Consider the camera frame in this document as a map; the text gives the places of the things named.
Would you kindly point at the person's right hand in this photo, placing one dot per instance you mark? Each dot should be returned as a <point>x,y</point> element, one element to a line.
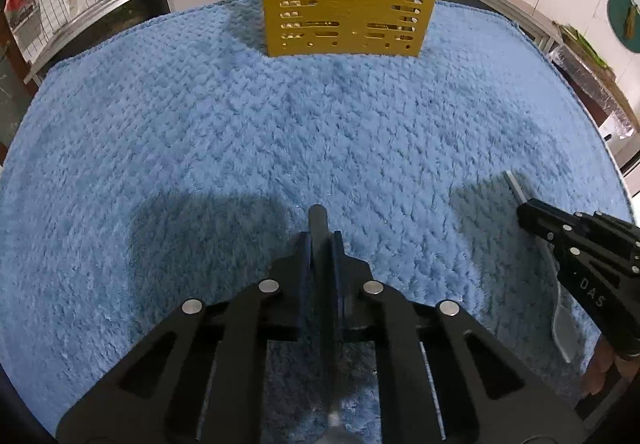
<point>600,369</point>

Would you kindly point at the green round cutting board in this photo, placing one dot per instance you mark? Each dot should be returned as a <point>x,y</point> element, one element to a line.
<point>617,14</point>

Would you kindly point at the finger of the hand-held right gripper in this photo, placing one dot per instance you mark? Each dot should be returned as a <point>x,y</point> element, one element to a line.
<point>615,239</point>
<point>590,289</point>

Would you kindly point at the green vegetables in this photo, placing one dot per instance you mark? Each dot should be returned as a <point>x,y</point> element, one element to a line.
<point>585,44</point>

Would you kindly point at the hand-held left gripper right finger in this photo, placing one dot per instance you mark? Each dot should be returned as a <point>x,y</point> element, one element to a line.
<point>339,274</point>

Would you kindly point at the blue fluffy towel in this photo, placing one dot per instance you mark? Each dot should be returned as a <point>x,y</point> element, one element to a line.
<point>250,134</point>

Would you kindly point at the thick wooden chopping board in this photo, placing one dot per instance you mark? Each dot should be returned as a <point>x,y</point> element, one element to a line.
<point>595,89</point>

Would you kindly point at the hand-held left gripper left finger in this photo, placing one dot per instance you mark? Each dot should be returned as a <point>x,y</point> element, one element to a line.
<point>306,274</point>

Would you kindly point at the white spoon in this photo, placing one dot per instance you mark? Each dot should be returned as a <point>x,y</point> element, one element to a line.
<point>562,324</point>

